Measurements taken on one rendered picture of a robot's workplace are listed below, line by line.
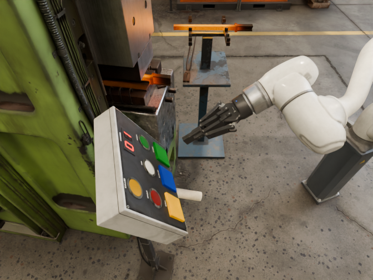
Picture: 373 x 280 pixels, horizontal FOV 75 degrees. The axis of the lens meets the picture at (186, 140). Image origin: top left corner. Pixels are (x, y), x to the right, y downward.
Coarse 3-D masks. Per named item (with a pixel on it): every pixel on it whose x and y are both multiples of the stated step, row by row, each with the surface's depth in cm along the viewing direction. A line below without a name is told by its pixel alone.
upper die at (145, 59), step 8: (144, 48) 101; (152, 48) 111; (144, 56) 102; (152, 56) 112; (136, 64) 96; (144, 64) 103; (104, 72) 101; (112, 72) 101; (120, 72) 100; (128, 72) 99; (136, 72) 99; (144, 72) 104; (136, 80) 102
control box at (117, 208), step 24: (96, 120) 73; (120, 120) 71; (96, 144) 67; (120, 144) 63; (96, 168) 62; (120, 168) 58; (144, 168) 68; (168, 168) 84; (96, 192) 57; (120, 192) 53; (144, 192) 61; (168, 192) 74; (120, 216) 52; (144, 216) 56; (168, 216) 66; (168, 240) 70
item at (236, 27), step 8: (176, 24) 143; (184, 24) 143; (192, 24) 143; (200, 24) 143; (208, 24) 143; (216, 24) 143; (224, 24) 143; (232, 24) 143; (240, 24) 142; (248, 24) 142
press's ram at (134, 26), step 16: (80, 0) 76; (96, 0) 75; (112, 0) 74; (128, 0) 79; (144, 0) 93; (96, 16) 79; (112, 16) 78; (128, 16) 80; (144, 16) 95; (96, 32) 83; (112, 32) 82; (128, 32) 82; (144, 32) 98; (96, 48) 88; (112, 48) 86; (128, 48) 85; (112, 64) 92; (128, 64) 90
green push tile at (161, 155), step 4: (156, 144) 83; (156, 148) 82; (160, 148) 85; (156, 152) 81; (160, 152) 83; (164, 152) 87; (156, 156) 80; (160, 156) 81; (164, 156) 85; (160, 160) 80; (164, 160) 83; (164, 164) 82; (168, 164) 84
